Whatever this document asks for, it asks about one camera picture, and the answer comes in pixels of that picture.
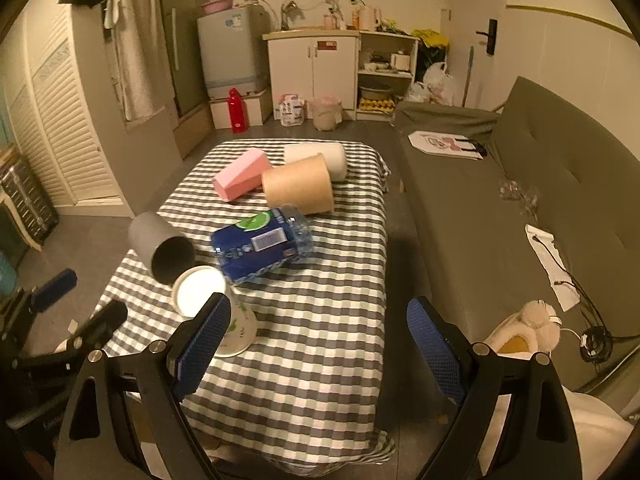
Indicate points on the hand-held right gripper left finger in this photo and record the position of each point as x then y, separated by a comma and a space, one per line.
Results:
200, 347

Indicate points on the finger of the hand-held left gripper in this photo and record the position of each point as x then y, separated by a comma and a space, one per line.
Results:
52, 290
102, 324

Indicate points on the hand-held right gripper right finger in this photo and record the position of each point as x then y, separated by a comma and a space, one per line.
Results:
434, 355

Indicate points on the white cup with green print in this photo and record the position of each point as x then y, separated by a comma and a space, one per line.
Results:
235, 325

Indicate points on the gray cup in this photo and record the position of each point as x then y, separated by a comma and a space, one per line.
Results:
152, 240

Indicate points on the brown paper cup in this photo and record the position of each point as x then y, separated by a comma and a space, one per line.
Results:
297, 182

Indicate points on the dark ribbed suitcase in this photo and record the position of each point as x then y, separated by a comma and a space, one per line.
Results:
27, 200

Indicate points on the plush slipper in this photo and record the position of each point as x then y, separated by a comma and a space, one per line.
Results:
530, 327

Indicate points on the blue plastic bottle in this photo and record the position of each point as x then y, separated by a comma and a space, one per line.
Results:
260, 245

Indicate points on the gray checkered tablecloth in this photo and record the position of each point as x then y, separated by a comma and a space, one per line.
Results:
320, 310

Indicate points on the gray sofa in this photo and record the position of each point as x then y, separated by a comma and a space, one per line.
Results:
480, 240

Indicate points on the white cloth pouch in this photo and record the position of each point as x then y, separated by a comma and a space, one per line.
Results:
550, 260

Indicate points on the white louvered wardrobe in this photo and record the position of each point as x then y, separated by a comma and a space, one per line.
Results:
65, 125

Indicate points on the pink prism block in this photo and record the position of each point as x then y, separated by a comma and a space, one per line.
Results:
240, 175

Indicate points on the white blanket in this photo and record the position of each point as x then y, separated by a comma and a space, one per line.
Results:
590, 440

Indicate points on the clear plastic wrap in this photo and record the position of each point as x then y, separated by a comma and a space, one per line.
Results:
520, 197

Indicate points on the white printed paper bag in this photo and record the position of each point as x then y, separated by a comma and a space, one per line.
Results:
440, 144

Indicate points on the red bottle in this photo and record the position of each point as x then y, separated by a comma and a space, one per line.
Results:
238, 112

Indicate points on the white platform box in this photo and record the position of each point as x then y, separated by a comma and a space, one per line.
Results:
255, 109

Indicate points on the tissue package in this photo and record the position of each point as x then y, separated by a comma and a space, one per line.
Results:
291, 110

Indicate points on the hanging white towel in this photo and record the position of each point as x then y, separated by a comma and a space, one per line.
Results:
137, 45

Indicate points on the beige bucket with pink lid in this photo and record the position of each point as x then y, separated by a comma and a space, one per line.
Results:
326, 114

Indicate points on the metal basin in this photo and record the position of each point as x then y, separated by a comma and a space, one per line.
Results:
375, 92

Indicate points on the white plastic bags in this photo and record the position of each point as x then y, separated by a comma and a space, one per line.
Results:
435, 82

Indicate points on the broom stick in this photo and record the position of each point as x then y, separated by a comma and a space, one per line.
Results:
468, 77

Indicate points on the white open shelf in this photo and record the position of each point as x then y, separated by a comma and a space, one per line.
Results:
387, 77

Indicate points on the small washing machine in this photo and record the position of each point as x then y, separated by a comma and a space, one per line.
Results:
230, 50

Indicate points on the white sink cabinet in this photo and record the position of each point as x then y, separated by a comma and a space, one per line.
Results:
310, 70

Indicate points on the yellow bag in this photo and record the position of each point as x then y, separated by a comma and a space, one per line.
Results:
434, 40

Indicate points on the pink basin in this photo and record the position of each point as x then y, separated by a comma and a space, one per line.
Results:
218, 6

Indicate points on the pink kettle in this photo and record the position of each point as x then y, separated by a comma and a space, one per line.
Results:
370, 19

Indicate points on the orange bottle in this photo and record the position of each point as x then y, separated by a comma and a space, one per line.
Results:
355, 19

